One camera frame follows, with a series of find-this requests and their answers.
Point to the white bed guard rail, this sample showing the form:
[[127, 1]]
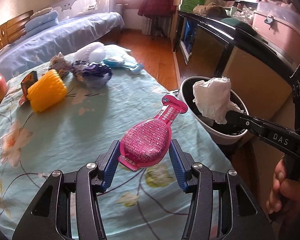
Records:
[[68, 9]]

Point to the right hand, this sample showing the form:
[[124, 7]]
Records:
[[285, 193]]

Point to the white round trash bin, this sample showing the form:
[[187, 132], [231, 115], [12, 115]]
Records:
[[221, 134]]

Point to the brown plush toy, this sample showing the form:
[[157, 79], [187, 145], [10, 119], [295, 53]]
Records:
[[211, 10]]

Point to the blue folded pillows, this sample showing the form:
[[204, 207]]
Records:
[[41, 17]]

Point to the white tissue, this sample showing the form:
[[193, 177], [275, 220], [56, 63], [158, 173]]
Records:
[[212, 99]]

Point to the pink glitter blister package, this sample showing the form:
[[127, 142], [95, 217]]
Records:
[[145, 144]]

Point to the pink storage box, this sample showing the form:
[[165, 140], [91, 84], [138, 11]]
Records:
[[279, 28]]

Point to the blue purple snack bag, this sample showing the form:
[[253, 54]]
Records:
[[93, 75]]

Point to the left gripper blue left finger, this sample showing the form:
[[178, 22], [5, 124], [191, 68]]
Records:
[[108, 165]]

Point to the orange snack wrapper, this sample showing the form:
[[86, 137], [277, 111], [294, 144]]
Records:
[[26, 83]]

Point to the blue bed with sheet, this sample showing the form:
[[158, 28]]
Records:
[[66, 37]]

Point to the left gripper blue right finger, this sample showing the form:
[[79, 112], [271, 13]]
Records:
[[178, 161]]

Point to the white foam fruit net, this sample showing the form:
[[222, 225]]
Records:
[[93, 52]]

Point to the printed paper wrapper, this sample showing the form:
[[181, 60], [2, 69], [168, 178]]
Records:
[[60, 65]]

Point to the wooden headboard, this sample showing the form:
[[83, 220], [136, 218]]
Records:
[[13, 29]]

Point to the red jacket on rack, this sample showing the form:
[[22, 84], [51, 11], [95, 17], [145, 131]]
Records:
[[154, 8]]

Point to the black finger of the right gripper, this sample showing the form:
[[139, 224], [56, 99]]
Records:
[[242, 121]]

